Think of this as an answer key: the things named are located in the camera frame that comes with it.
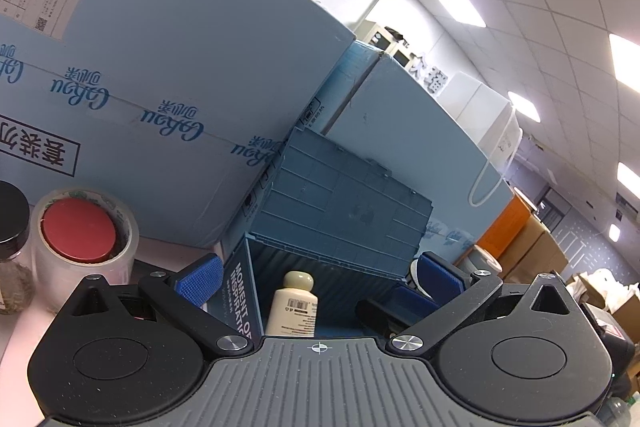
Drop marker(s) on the plain light blue carton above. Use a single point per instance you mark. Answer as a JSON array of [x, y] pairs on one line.
[[425, 132]]

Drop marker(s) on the cream lotion bottle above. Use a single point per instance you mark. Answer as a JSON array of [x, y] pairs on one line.
[[295, 307]]

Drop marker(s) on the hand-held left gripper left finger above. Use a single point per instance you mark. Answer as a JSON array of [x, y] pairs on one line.
[[201, 279]]

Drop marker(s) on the open brown cardboard box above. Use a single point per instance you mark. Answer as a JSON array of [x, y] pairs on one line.
[[612, 294]]

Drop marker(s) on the blue plastic crate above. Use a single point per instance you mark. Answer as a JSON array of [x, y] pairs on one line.
[[340, 192]]

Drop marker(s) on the dark printed card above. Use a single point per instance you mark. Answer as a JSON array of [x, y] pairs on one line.
[[240, 292]]

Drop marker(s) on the black lid glass jar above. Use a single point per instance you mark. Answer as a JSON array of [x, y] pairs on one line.
[[12, 217]]

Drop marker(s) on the white paper bag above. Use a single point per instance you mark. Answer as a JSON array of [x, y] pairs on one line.
[[480, 112]]

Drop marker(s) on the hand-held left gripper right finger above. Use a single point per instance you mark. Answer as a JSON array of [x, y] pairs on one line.
[[442, 277]]

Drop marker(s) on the red round lid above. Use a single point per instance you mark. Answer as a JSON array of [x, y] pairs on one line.
[[77, 229]]

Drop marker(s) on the large labelled light blue carton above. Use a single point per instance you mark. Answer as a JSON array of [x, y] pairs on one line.
[[175, 32]]

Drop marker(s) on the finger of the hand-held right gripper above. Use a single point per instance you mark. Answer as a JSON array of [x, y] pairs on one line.
[[380, 312]]

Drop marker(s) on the ceiling light panel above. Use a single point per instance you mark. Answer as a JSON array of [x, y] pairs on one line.
[[525, 104], [625, 57], [629, 177], [460, 7]]

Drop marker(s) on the clear tape roll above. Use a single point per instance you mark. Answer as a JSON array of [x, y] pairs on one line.
[[120, 252]]

